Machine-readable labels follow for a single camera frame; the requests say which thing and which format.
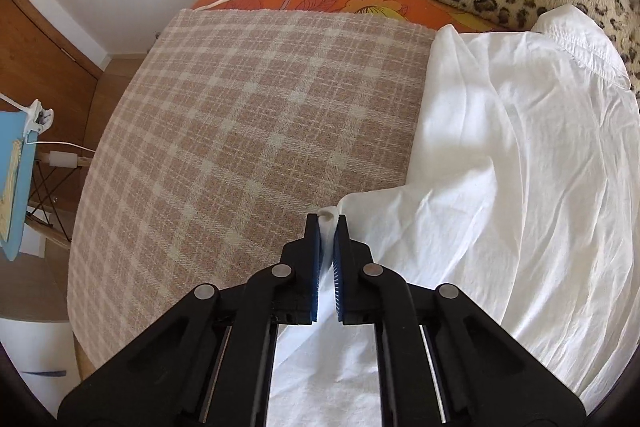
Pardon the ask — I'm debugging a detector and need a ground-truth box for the beige plaid blanket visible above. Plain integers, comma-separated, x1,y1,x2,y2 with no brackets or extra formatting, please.
66,8,436,370

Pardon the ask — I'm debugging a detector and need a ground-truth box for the white clip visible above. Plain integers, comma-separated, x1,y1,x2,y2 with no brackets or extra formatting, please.
22,101,55,142

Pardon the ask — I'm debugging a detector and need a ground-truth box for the wooden door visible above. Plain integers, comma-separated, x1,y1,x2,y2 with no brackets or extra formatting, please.
0,0,108,118

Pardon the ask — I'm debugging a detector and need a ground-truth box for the white shirt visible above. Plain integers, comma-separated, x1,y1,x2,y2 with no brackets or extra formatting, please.
265,4,640,427

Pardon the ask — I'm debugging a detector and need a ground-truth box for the white cabinet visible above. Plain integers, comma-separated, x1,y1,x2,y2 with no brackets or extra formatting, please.
0,319,81,403

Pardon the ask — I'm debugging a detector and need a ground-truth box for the white charger adapter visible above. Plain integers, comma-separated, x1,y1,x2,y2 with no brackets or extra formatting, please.
47,150,81,168

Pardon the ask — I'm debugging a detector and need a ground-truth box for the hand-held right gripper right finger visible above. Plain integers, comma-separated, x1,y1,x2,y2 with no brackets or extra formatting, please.
333,216,586,427

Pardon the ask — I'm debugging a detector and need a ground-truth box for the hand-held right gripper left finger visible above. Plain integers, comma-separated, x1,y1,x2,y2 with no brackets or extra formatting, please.
57,214,321,427

